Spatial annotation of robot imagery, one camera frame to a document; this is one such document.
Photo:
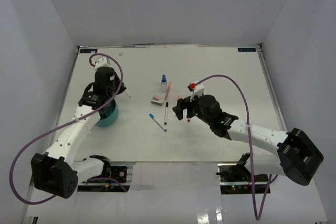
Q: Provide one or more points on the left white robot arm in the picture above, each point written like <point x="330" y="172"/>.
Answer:
<point x="56" y="171"/>

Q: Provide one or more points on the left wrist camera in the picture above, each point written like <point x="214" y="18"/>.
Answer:
<point x="101" y="62"/>

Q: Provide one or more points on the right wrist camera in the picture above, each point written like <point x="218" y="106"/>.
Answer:
<point x="196" y="88"/>

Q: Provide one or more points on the teal round desk organizer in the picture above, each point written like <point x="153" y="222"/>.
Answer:
<point x="108" y="115"/>

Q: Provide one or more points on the blue cap marker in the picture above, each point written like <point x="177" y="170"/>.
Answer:
<point x="157" y="122"/>

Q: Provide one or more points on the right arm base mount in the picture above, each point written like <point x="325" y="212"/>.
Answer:
<point x="237" y="181"/>

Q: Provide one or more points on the right blue corner label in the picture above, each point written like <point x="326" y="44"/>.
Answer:
<point x="246" y="49"/>

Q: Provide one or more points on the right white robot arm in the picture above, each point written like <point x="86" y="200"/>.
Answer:
<point x="291" y="154"/>

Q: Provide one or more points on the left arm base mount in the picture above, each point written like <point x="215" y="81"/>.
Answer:
<point x="114" y="180"/>

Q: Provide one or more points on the blue corner label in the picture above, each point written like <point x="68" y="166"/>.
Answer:
<point x="88" y="51"/>
<point x="246" y="49"/>

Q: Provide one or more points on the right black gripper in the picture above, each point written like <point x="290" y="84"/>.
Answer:
<point x="182" y="104"/>

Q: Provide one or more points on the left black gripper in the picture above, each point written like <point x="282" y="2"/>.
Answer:
<point x="122" y="89"/>

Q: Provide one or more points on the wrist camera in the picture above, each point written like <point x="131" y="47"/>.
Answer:
<point x="101" y="62"/>
<point x="196" y="88"/>

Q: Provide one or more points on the blue cap spray bottle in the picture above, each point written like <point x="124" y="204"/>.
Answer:
<point x="164" y="84"/>

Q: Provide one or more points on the pink translucent pen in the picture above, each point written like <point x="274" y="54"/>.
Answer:
<point x="167" y="91"/>

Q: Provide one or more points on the black cap marker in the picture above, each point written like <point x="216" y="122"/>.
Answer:
<point x="166" y="113"/>

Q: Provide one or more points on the left blue corner label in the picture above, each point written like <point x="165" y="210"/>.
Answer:
<point x="88" y="51"/>

